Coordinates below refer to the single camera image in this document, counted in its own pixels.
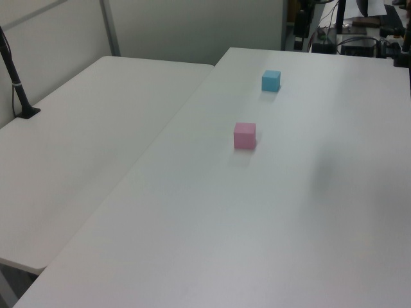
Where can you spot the blue cube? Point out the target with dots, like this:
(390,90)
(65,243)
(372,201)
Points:
(271,81)

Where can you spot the pink cube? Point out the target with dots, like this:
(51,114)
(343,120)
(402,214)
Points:
(244,136)

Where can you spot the white side table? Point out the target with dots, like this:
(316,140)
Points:
(80,144)

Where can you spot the black upright device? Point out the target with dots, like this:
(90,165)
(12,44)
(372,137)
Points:
(302,25)

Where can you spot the black equipment box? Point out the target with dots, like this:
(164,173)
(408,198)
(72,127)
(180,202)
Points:
(358,48)

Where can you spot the black vertical background pole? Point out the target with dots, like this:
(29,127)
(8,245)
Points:
(341,16)

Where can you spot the white paper sheet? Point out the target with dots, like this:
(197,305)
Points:
(374,7)

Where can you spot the grey partition post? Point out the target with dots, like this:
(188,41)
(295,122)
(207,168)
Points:
(110,29)

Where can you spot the black camera pole with base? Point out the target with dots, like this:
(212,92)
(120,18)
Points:
(19,93)

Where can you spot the black corner camera stand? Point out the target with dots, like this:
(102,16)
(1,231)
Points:
(403,59)

